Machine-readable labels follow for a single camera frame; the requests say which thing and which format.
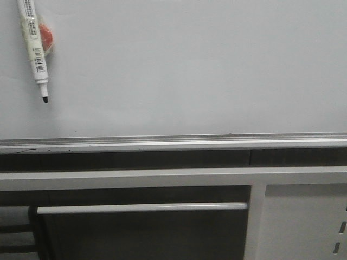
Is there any red magnet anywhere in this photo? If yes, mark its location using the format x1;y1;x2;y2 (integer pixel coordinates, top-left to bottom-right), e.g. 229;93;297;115
20;15;54;57

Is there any white whiteboard marker black tip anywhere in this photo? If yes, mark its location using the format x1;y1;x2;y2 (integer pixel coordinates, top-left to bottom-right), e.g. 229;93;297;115
17;0;49;103

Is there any large white whiteboard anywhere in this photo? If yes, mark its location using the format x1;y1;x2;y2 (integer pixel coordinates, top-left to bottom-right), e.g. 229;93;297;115
1;1;346;154

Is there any white horizontal bar rail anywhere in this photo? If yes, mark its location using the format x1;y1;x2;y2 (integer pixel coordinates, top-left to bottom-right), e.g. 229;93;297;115
36;202;248;215

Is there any white perforated pegboard panel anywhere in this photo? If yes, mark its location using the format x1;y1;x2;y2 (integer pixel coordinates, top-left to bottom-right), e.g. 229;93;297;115
257;184;346;259

